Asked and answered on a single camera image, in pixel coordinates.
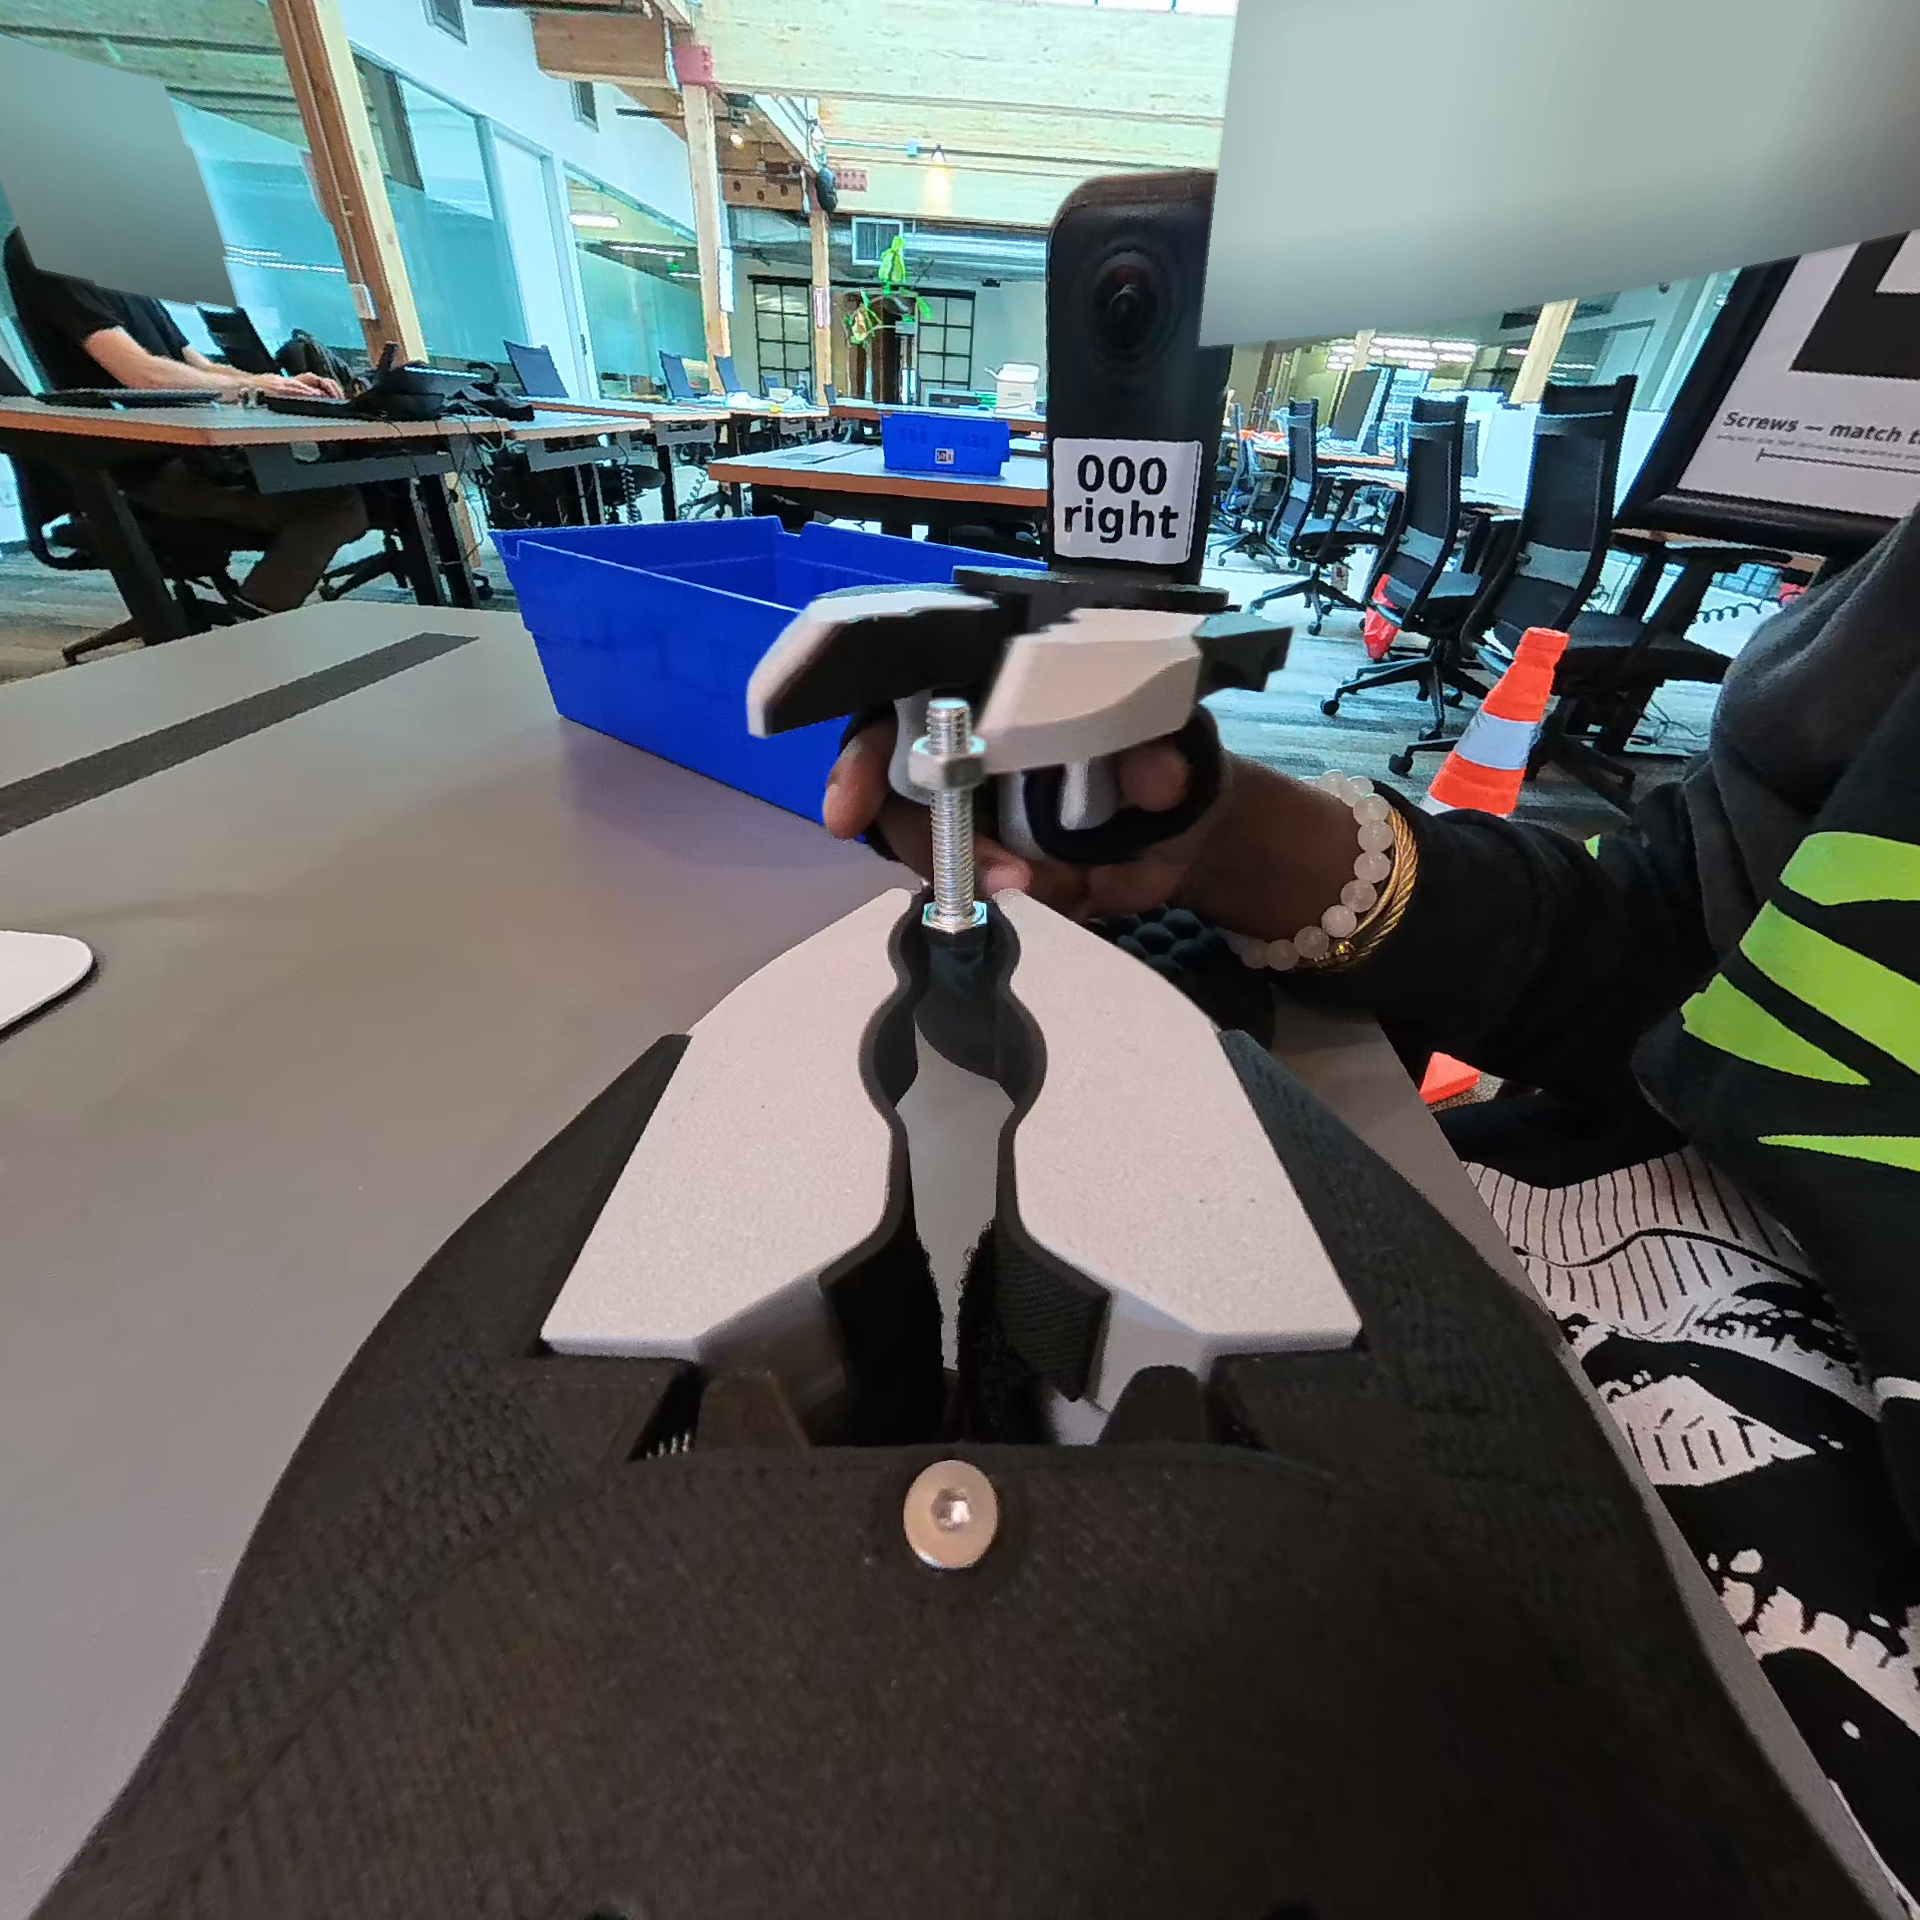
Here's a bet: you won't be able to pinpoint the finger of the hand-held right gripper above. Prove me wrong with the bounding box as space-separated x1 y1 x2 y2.
966 611 1299 769
744 582 1008 740

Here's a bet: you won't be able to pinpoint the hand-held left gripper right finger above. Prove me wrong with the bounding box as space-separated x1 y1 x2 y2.
998 891 1367 1414

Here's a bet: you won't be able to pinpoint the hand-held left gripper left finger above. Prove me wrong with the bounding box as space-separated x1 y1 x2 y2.
543 891 917 1368

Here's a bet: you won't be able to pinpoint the blue plastic bin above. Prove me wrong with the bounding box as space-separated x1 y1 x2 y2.
880 412 1013 483
503 519 1052 827

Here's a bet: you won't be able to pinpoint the thin steel bolt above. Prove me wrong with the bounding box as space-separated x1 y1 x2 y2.
917 698 992 937

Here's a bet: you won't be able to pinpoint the person's right forearm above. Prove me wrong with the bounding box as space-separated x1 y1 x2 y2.
1381 753 1802 1098

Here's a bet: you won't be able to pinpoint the person's right hand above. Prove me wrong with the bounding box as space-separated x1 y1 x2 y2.
823 720 1336 934

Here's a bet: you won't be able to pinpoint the brown office desk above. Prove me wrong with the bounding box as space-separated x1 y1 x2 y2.
707 446 1052 543

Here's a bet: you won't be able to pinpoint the black wrist rest pad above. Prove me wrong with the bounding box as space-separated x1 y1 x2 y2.
1127 911 1336 1052

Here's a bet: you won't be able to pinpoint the green potted plant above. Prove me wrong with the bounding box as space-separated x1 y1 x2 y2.
847 235 925 348

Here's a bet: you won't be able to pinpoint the orange traffic cone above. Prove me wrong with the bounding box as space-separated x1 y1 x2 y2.
1427 624 1567 819

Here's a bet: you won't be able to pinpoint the black office chair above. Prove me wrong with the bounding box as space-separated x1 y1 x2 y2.
1331 375 1636 769

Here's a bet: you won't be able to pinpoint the black and white printed trousers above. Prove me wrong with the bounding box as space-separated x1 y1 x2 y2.
1471 1158 1920 1863

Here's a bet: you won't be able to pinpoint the long office desk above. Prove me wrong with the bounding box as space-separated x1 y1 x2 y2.
0 400 646 647

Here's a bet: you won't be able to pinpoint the black hoodie with green print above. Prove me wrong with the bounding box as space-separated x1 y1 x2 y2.
1636 512 1920 1383

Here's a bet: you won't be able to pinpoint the black framed instruction sign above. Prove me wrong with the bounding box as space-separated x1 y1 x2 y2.
1650 235 1920 559

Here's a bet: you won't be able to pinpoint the sign board on white stand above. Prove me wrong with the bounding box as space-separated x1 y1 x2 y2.
0 931 92 1041

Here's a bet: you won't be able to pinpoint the beaded bracelet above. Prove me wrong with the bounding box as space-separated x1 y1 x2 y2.
1232 783 1418 976

